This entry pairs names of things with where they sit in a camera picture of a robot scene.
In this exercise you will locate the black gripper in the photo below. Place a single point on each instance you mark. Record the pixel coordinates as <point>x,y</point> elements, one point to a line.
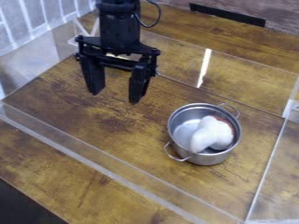
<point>117,49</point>

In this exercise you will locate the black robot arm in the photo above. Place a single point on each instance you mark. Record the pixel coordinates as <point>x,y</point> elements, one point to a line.
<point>120,6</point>

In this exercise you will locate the silver metal pot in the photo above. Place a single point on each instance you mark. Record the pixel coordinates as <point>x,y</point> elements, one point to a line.
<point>182,123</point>

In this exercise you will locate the white red toy mushroom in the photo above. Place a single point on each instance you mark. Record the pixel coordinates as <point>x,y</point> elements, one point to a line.
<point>213,134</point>

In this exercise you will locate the black bar on table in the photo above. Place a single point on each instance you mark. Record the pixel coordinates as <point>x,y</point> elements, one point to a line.
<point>245,19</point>

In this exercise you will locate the clear acrylic enclosure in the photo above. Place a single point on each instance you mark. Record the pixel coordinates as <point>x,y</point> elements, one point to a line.
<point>88,154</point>

